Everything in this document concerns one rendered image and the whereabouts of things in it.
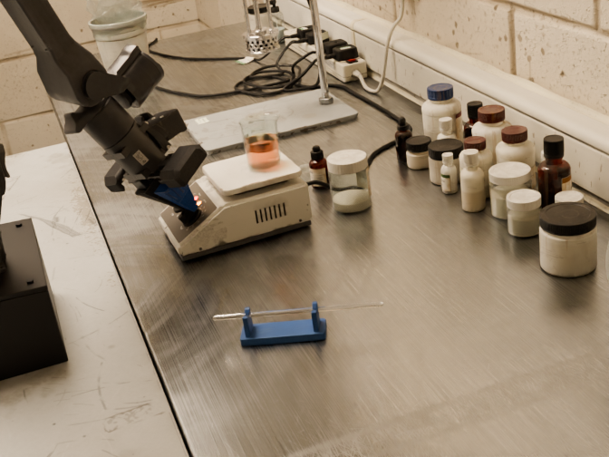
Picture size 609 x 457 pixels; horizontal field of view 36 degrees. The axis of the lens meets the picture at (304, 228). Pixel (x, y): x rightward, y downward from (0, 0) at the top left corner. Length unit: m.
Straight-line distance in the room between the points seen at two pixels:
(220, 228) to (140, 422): 0.38
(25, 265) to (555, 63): 0.80
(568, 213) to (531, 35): 0.40
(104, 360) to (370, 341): 0.31
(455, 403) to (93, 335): 0.47
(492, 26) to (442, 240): 0.45
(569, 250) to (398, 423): 0.34
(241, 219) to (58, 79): 0.32
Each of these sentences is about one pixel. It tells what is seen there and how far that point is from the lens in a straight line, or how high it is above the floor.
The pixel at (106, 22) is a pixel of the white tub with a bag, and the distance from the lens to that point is 2.34.
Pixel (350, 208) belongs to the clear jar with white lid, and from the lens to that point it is 1.38.
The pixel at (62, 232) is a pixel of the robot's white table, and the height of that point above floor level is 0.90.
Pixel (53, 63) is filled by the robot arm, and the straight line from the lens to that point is 1.19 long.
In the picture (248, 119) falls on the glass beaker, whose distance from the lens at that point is 1.36.
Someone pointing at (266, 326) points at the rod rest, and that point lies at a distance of 1.12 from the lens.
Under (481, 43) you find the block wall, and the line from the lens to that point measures 1.64.
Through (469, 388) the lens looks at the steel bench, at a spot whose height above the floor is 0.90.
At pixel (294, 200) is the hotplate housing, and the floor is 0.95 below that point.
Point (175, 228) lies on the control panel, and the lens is 1.35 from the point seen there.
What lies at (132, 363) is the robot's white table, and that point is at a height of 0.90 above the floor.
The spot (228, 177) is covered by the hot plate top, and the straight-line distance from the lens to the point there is 1.35.
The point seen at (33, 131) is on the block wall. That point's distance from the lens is 3.85.
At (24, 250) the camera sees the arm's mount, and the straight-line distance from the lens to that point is 1.20.
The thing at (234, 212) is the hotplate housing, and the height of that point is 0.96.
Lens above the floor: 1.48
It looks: 25 degrees down
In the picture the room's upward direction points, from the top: 8 degrees counter-clockwise
